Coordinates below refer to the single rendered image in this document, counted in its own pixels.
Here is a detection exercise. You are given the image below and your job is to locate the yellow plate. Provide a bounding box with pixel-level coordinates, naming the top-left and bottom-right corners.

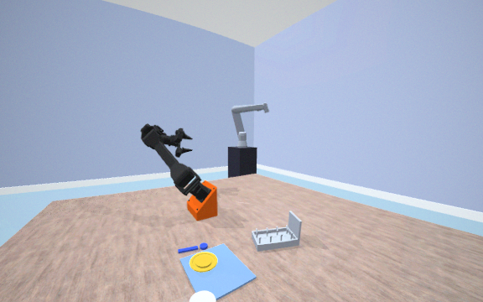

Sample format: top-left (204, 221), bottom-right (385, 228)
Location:
top-left (190, 252), bottom-right (218, 273)

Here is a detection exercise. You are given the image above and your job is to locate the light blue flat square mat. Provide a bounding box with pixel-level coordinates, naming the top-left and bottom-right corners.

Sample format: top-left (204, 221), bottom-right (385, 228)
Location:
top-left (180, 243), bottom-right (256, 300)

